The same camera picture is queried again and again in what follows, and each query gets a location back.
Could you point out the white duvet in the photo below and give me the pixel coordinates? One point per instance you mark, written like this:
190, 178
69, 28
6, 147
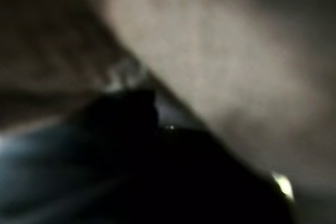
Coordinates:
210, 51

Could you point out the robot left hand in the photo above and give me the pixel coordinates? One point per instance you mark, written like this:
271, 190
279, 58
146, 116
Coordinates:
131, 176

